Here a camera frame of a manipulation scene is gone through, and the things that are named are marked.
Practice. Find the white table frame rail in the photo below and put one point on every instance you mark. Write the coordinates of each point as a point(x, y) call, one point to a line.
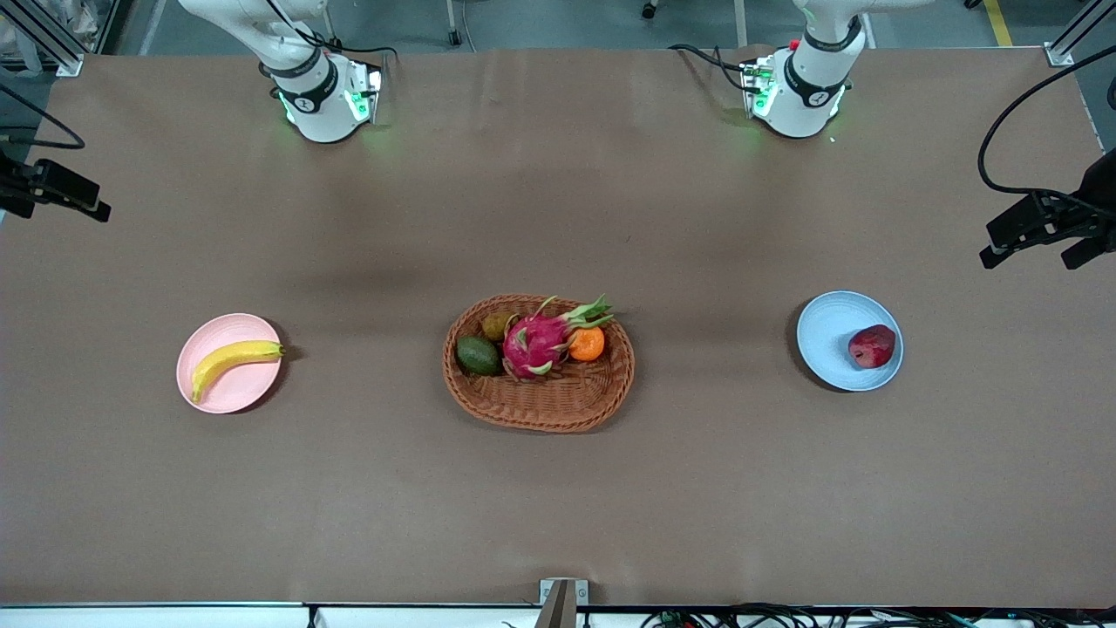
point(174, 617)

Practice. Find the white furniture leg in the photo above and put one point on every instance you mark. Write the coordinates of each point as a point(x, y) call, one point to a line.
point(741, 22)

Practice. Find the green avocado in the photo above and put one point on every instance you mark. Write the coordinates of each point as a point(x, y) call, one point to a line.
point(478, 355)

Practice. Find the brown kiwi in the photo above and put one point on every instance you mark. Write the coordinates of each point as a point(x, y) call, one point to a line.
point(495, 325)

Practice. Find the pink dragon fruit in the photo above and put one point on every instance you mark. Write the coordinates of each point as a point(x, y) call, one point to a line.
point(536, 342)

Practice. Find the light blue plate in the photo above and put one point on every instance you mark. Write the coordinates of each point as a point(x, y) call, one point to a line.
point(824, 340)

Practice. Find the metal table edge bracket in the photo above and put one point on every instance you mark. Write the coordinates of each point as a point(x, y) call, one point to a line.
point(558, 602)

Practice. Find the dark red apple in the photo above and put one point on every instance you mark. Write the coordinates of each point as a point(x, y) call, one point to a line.
point(872, 346)

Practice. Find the pink plate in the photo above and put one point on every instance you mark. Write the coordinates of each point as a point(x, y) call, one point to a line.
point(253, 384)

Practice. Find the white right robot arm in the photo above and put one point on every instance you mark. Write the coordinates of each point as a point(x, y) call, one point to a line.
point(318, 105)

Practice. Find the orange tangerine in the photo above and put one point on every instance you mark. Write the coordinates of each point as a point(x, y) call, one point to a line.
point(588, 344)

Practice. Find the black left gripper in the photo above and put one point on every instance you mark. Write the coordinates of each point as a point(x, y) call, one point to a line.
point(1096, 195)

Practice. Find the brown wicker basket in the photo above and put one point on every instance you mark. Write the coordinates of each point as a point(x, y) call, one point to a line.
point(540, 401)

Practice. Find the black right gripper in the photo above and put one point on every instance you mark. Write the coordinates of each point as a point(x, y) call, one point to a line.
point(17, 188)

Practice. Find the aluminium frame post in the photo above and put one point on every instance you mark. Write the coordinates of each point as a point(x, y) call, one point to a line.
point(1068, 44)
point(52, 48)

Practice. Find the brown table cover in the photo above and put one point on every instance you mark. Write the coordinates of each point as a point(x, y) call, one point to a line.
point(558, 523)

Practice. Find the yellow banana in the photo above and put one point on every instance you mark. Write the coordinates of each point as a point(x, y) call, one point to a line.
point(227, 356)

